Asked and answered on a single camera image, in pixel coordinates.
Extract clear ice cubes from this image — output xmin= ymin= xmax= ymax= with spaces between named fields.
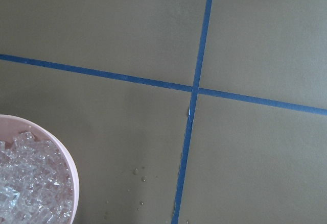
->
xmin=1 ymin=131 xmax=74 ymax=223

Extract pink ice bowl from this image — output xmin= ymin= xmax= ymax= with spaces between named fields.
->
xmin=1 ymin=114 xmax=80 ymax=223

